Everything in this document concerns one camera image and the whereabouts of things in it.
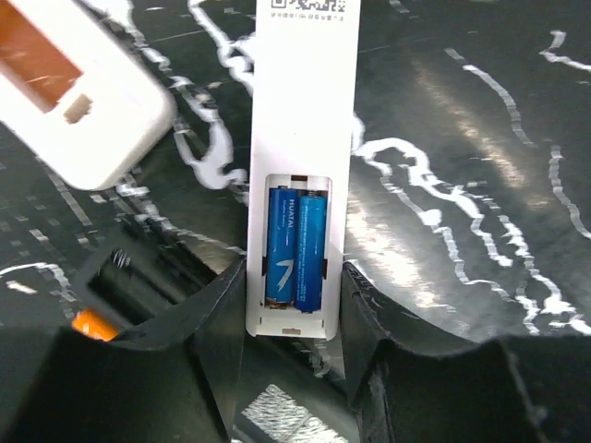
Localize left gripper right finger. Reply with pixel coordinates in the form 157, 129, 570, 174
341, 264, 590, 442

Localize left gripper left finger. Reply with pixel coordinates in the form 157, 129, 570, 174
1, 260, 246, 442

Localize orange battery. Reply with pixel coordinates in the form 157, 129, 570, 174
71, 309, 119, 341

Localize black remote orange batteries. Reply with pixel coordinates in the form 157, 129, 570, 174
74, 218, 358, 442

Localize blue battery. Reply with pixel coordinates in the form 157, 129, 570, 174
294, 195, 327, 312
266, 187, 298, 305

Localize white remote dark batteries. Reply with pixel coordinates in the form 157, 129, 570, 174
1, 1, 175, 190

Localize white remote blue batteries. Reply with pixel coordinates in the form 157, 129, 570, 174
246, 1, 361, 339

